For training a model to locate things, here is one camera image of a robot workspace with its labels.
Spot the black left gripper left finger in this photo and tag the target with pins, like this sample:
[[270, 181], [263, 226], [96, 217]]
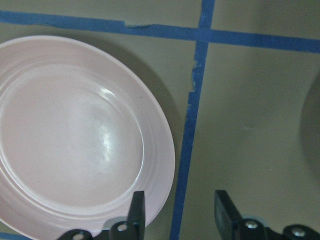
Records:
[[130, 227]]

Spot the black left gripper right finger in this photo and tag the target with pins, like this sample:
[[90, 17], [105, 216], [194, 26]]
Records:
[[231, 224]]

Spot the pink plate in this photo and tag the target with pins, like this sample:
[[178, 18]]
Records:
[[79, 134]]

